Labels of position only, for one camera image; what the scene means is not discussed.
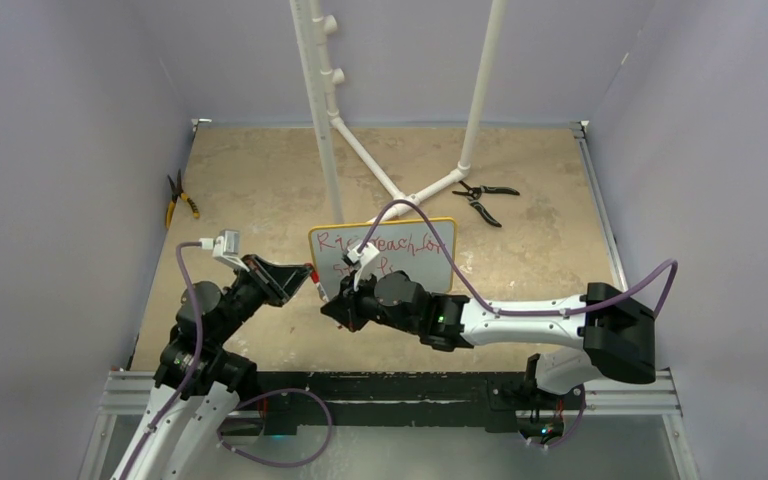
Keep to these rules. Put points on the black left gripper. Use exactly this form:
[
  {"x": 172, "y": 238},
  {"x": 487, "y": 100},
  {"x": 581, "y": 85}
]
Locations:
[{"x": 277, "y": 282}]

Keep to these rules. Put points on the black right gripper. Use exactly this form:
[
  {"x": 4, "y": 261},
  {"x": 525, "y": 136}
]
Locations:
[{"x": 350, "y": 313}]

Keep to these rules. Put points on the yellow framed whiteboard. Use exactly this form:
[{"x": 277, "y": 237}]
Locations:
[{"x": 412, "y": 246}]

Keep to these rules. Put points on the white red whiteboard marker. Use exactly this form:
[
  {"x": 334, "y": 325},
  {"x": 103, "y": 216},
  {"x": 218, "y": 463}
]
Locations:
[{"x": 320, "y": 290}]

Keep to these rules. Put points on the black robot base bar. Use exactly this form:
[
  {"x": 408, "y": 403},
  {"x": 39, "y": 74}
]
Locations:
[{"x": 497, "y": 402}]

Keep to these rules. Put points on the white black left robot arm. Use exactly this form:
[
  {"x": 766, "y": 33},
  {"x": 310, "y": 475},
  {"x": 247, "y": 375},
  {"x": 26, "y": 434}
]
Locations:
[{"x": 198, "y": 383}]

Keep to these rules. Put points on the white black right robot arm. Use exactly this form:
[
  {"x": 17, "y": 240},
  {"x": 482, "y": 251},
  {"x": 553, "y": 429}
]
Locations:
[{"x": 602, "y": 333}]

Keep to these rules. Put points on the yellow black needle-nose pliers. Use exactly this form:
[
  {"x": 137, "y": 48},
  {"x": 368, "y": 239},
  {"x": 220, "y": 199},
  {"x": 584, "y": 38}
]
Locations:
[{"x": 179, "y": 194}]

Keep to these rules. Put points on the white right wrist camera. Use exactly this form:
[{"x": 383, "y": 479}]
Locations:
[{"x": 361, "y": 259}]

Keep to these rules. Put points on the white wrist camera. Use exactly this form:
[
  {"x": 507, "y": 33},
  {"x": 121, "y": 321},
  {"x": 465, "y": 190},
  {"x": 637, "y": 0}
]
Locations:
[
  {"x": 225, "y": 248},
  {"x": 361, "y": 259}
]

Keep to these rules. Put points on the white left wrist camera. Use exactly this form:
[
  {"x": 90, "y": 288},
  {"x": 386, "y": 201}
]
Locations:
[{"x": 225, "y": 248}]

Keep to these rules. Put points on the metal corner bracket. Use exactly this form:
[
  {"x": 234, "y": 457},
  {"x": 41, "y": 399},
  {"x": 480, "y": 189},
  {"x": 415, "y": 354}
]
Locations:
[
  {"x": 198, "y": 123},
  {"x": 579, "y": 129}
]

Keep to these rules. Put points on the white PVC pipe frame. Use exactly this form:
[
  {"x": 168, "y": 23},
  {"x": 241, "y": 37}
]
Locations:
[{"x": 394, "y": 63}]

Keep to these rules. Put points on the right metal corner bracket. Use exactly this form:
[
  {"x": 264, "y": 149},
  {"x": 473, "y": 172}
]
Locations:
[{"x": 579, "y": 129}]

